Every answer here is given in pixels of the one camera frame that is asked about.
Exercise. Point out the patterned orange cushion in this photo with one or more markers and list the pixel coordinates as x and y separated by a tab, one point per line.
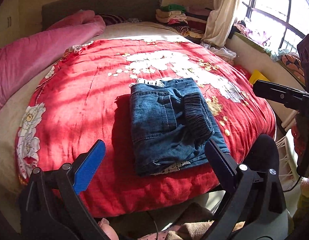
293	64

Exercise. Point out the blue denim pants lace trim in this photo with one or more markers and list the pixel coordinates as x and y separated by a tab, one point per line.
170	125

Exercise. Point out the yellow box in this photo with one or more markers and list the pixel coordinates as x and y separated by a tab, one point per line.
257	75

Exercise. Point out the green sleeve forearm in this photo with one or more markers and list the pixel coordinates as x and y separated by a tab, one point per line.
301	219

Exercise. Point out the beige bed sheet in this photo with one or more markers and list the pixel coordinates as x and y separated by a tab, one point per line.
12	112

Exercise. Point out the pink quilt roll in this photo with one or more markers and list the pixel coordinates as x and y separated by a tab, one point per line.
23	59

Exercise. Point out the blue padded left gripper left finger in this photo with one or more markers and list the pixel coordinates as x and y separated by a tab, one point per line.
86	165

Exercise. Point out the cream curtain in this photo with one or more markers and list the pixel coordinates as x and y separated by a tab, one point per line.
220	21

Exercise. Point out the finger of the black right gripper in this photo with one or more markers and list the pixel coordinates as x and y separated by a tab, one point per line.
292	98

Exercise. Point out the dark green headboard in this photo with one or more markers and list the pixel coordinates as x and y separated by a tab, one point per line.
144	10

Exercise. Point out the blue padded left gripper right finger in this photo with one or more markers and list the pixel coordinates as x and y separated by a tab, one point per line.
223	164

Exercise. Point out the window with metal bars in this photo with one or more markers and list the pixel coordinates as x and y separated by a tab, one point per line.
275	24

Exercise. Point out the stack of folded clothes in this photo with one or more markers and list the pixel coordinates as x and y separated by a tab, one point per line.
190	22

